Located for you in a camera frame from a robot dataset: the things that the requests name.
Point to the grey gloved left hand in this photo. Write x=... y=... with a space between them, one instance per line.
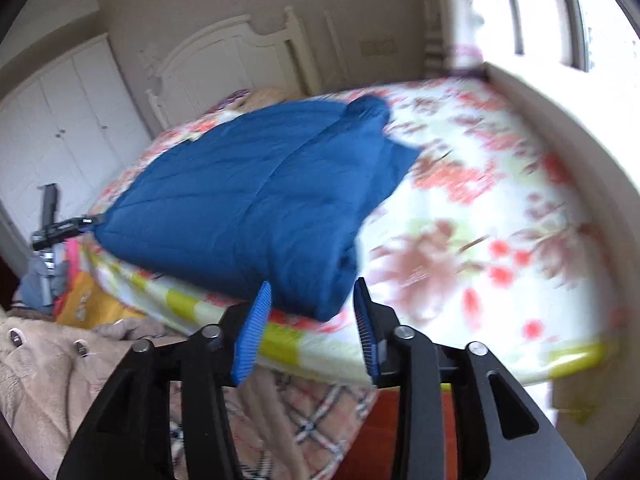
x=41 y=286

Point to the blue quilted puffer jacket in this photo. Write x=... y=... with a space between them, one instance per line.
x=276 y=196

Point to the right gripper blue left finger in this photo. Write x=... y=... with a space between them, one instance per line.
x=249 y=338

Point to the white wooden headboard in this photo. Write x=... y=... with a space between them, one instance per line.
x=229 y=56

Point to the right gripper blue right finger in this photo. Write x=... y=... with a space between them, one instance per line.
x=370 y=329

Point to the pink cloth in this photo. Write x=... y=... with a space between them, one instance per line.
x=72 y=259

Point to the beige fleece coat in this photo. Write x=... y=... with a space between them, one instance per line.
x=51 y=374

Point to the floral bed sheet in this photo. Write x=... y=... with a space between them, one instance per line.
x=485 y=239

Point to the patterned striped curtain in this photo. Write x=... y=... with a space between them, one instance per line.
x=451 y=44

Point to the wall power socket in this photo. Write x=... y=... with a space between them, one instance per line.
x=377 y=47

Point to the white standing lamp pole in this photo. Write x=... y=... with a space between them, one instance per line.
x=342 y=64

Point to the plaid blanket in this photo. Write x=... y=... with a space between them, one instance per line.
x=288 y=427

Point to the patterned decorative pillow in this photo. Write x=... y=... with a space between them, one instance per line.
x=234 y=102

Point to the white wardrobe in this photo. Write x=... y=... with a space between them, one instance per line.
x=72 y=123

